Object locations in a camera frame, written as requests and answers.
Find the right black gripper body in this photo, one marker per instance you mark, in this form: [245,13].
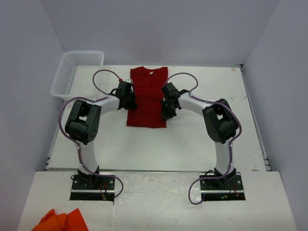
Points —
[168,111]

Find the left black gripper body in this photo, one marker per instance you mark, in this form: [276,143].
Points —
[131,103]

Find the red t shirt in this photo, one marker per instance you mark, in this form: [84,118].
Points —
[147,86]

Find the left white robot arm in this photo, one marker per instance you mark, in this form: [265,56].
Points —
[82,125]

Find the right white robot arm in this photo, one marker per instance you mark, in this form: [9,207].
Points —
[220,122]

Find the white plastic basket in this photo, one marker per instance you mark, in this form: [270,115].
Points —
[74,74]

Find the orange cloth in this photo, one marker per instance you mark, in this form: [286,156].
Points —
[72,221]

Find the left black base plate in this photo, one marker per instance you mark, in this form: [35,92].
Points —
[95,189]

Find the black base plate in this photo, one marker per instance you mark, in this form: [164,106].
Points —
[218,190]
[95,189]

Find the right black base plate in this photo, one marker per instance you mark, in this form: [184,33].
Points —
[218,190]

